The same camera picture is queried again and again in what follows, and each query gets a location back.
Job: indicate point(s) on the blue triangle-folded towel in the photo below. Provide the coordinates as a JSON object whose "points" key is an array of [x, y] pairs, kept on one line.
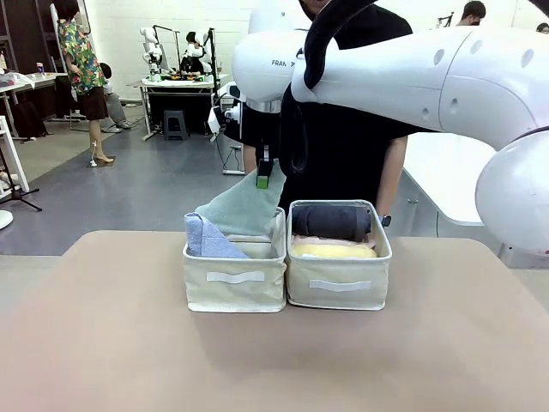
{"points": [[206, 240]]}

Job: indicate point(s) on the seated person grey trousers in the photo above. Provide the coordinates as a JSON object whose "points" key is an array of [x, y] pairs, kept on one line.
{"points": [[113, 103]]}

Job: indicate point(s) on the dark plastic stool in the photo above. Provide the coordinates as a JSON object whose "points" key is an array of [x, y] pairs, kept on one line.
{"points": [[176, 124]]}

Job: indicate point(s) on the small white background robot arm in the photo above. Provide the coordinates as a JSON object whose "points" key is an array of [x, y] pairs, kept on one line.
{"points": [[195, 51], [150, 47]]}

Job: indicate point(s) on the black-haired person with mask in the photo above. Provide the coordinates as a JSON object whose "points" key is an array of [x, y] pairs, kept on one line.
{"points": [[472, 13]]}

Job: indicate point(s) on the person's left forearm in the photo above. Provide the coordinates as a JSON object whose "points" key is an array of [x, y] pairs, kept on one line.
{"points": [[392, 171]]}

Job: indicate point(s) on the white table with robots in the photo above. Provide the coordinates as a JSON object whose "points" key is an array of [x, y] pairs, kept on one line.
{"points": [[180, 83]]}

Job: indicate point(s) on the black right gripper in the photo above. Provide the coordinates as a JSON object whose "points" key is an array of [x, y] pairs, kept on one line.
{"points": [[266, 129]]}

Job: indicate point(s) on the light teal triangle-folded towel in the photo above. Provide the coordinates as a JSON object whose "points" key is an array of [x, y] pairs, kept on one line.
{"points": [[244, 210]]}

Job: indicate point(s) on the white cluttered desk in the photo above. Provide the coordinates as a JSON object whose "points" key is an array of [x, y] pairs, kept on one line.
{"points": [[25, 83]]}

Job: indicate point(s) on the white round stand base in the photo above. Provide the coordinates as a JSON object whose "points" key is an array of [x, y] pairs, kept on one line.
{"points": [[5, 219]]}

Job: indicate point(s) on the dark grey towel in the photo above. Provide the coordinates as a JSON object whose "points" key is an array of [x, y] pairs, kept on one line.
{"points": [[330, 221]]}

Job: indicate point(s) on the mannequin in floral shirt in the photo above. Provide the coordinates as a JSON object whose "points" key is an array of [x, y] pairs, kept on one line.
{"points": [[81, 56]]}

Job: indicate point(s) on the person's right forearm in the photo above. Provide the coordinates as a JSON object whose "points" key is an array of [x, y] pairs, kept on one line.
{"points": [[249, 159]]}

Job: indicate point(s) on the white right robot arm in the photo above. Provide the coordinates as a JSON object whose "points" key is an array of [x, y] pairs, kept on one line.
{"points": [[429, 77]]}

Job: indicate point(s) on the yellow towel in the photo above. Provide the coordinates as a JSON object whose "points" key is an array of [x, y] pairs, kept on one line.
{"points": [[334, 252]]}

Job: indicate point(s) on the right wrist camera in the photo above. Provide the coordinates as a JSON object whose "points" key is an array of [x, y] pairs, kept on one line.
{"points": [[225, 113]]}

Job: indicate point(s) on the person in black T-shirt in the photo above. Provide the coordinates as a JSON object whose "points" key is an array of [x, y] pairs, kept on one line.
{"points": [[343, 163]]}

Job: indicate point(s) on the black tripod stand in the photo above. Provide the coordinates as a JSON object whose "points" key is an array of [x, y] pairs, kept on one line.
{"points": [[17, 195]]}

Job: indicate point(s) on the white shelf frame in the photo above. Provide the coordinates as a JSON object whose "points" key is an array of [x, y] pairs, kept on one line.
{"points": [[10, 146]]}

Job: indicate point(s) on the beige fabric basket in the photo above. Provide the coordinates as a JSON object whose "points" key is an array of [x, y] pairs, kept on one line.
{"points": [[339, 296], [233, 296]]}

